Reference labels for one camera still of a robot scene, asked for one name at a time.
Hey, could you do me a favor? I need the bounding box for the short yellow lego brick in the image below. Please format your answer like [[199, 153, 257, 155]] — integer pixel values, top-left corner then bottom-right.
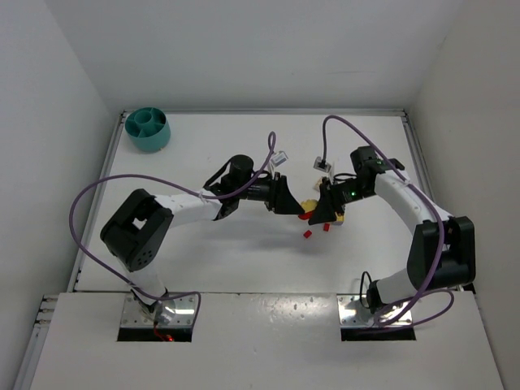
[[301, 199, 318, 214]]

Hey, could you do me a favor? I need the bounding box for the red lego brick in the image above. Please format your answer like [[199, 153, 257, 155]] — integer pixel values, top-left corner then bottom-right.
[[298, 210, 314, 220]]

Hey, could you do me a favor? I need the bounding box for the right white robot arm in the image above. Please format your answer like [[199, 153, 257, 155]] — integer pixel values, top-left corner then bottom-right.
[[308, 146, 476, 314]]

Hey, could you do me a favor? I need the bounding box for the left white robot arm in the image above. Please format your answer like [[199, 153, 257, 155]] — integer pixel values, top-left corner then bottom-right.
[[100, 154, 304, 319]]

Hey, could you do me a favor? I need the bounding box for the teal divided round container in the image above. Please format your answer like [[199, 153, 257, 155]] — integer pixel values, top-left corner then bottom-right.
[[124, 107, 171, 154]]

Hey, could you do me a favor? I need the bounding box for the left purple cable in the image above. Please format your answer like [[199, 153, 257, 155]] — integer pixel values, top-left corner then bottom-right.
[[68, 131, 277, 318]]

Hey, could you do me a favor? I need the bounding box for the purple cable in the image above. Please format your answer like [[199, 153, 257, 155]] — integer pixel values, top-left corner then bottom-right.
[[68, 131, 277, 318], [322, 115, 455, 328]]

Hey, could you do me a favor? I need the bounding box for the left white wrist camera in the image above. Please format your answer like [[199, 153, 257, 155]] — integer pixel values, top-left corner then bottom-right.
[[270, 151, 288, 167]]

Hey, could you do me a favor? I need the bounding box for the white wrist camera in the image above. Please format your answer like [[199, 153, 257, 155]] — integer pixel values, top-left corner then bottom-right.
[[313, 156, 334, 181], [270, 151, 288, 167]]

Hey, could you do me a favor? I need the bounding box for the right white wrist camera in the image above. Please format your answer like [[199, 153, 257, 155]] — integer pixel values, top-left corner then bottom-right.
[[313, 156, 334, 181]]

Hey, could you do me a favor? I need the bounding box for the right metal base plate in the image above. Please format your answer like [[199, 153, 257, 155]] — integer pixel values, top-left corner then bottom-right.
[[336, 294, 413, 330]]

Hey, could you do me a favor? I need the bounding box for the metal base plate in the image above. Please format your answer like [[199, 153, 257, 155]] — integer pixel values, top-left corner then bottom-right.
[[120, 294, 198, 329], [336, 294, 413, 330]]

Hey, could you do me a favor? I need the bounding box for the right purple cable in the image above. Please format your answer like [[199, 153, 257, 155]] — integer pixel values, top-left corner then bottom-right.
[[322, 115, 455, 328]]

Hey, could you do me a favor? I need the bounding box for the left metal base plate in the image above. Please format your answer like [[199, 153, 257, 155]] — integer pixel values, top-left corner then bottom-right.
[[120, 294, 198, 329]]

